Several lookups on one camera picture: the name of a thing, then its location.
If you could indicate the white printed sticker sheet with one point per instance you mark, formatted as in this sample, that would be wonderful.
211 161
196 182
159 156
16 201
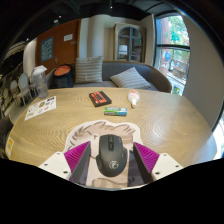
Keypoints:
40 107

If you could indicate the black box with red print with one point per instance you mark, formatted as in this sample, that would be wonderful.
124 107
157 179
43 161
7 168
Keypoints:
100 98

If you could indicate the green and blue pack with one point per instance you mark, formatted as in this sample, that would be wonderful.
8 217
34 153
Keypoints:
115 111

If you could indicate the large window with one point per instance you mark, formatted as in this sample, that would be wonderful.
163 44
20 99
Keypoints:
173 50

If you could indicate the black and orange bag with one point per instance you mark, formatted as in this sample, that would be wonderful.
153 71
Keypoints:
62 76

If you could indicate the striped flat cushion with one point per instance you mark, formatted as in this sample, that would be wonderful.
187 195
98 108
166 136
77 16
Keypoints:
130 79

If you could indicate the dark tufted armchair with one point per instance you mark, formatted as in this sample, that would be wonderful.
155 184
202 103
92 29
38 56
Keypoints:
4 130

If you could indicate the cat-shaped mouse pad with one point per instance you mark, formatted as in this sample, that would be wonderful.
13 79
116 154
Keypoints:
83 133

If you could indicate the grey curved sofa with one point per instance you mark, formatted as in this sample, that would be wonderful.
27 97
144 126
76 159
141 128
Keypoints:
113 68

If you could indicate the striped square cushion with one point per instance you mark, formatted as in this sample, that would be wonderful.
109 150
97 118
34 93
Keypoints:
88 69

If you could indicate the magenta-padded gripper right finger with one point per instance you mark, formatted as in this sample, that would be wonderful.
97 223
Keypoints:
165 164

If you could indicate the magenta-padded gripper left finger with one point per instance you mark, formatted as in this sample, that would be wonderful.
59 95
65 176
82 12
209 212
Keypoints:
53 164

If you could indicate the white tube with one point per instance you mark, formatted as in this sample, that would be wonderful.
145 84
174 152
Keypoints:
133 96

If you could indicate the blue wall poster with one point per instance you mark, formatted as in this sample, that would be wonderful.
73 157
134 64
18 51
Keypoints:
47 49

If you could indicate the glass-door cabinet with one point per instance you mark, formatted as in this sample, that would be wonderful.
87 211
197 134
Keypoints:
130 41

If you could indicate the group of white chairs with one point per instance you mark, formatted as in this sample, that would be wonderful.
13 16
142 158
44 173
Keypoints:
21 86

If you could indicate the black computer mouse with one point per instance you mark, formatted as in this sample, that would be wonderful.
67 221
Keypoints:
111 155

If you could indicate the white wall sign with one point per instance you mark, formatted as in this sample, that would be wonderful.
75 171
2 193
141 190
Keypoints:
68 37

